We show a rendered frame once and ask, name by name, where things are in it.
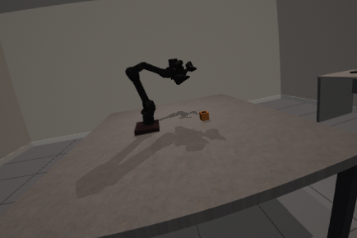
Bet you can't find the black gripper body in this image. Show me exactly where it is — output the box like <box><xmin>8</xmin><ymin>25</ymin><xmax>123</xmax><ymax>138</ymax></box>
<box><xmin>174</xmin><ymin>61</ymin><xmax>192</xmax><ymax>85</ymax></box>

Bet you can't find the orange block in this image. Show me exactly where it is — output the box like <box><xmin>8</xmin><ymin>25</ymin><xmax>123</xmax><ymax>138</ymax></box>
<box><xmin>199</xmin><ymin>111</ymin><xmax>209</xmax><ymax>121</ymax></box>

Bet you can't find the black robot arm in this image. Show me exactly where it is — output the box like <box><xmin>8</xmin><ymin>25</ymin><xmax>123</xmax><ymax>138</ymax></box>
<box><xmin>125</xmin><ymin>58</ymin><xmax>184</xmax><ymax>126</ymax></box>

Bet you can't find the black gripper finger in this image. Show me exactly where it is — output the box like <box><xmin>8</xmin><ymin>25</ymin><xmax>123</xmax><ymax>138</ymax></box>
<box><xmin>188</xmin><ymin>63</ymin><xmax>197</xmax><ymax>72</ymax></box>
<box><xmin>177</xmin><ymin>74</ymin><xmax>190</xmax><ymax>83</ymax></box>

